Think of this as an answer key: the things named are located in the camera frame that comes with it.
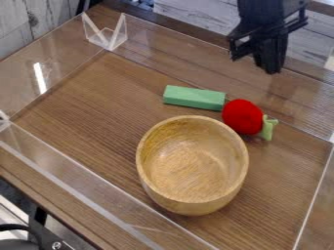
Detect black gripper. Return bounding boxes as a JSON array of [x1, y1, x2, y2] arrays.
[[228, 0, 309, 74]]

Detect red plush strawberry toy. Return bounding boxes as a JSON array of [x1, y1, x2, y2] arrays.
[[222, 99, 278, 141]]

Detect green rectangular block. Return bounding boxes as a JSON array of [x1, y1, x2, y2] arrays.
[[163, 85, 226, 111]]

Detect clear acrylic tray walls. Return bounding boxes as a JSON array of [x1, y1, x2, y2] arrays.
[[0, 7, 334, 250]]

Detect wooden bowl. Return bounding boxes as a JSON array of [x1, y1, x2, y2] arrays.
[[137, 115, 250, 216]]

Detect black cable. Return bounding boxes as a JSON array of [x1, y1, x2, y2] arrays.
[[0, 222, 36, 250]]

